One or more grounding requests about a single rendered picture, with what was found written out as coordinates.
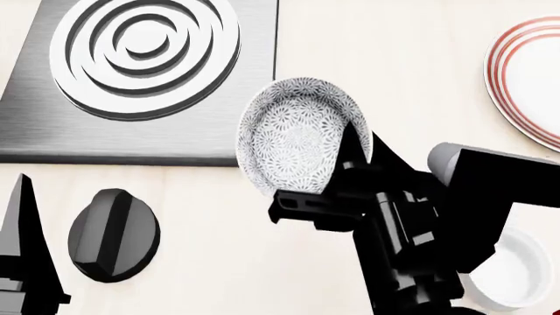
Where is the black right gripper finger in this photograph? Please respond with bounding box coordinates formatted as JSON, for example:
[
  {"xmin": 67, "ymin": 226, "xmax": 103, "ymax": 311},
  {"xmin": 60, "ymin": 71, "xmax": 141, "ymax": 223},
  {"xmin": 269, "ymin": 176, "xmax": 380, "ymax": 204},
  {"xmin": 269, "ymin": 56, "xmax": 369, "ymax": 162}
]
[
  {"xmin": 370, "ymin": 130, "xmax": 435, "ymax": 195},
  {"xmin": 335, "ymin": 121, "xmax": 381, "ymax": 195}
]

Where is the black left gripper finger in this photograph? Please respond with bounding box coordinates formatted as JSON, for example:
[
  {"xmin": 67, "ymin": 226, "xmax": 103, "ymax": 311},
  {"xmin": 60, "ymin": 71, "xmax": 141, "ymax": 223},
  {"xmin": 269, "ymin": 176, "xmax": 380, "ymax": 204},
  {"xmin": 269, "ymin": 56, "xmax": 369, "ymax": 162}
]
[{"xmin": 0, "ymin": 172, "xmax": 46, "ymax": 257}]

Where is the white grey flower patterned bowl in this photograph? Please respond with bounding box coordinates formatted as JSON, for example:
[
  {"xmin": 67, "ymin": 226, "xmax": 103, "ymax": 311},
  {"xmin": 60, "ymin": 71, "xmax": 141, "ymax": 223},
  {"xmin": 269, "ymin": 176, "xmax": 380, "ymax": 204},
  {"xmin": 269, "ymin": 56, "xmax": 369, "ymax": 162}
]
[{"xmin": 235, "ymin": 77, "xmax": 375, "ymax": 200}]

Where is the white ramekin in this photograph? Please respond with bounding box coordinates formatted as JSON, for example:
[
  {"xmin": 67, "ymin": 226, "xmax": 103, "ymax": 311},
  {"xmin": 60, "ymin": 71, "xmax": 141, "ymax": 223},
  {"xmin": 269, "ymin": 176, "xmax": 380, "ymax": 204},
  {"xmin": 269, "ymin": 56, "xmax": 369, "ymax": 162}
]
[{"xmin": 466, "ymin": 226, "xmax": 557, "ymax": 312}]

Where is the white plate with red rings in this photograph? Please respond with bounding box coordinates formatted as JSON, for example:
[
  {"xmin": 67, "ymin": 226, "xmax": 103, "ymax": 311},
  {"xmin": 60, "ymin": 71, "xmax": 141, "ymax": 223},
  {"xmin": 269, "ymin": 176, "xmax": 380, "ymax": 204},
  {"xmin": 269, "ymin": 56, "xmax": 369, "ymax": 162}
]
[{"xmin": 483, "ymin": 15, "xmax": 560, "ymax": 153}]

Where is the brushed silver stove base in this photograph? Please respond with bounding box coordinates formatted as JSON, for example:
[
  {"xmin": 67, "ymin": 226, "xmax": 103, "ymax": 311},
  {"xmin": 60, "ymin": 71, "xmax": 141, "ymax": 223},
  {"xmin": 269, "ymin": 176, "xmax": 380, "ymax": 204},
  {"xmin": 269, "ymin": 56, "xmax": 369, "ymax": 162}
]
[{"xmin": 0, "ymin": 0, "xmax": 280, "ymax": 168}]

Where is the black stove knob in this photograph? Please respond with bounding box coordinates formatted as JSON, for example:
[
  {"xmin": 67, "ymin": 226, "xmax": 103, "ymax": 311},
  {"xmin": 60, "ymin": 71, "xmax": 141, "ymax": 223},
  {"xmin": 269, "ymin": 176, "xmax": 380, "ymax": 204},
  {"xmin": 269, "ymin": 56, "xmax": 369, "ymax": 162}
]
[{"xmin": 67, "ymin": 187, "xmax": 162, "ymax": 284}]

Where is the white spiral stove burner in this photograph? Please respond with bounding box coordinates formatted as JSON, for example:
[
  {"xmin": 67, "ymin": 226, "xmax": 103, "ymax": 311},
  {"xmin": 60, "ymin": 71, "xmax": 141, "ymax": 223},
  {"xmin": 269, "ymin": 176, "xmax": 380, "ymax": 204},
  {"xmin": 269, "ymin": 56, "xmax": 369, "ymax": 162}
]
[{"xmin": 49, "ymin": 0, "xmax": 242, "ymax": 123}]

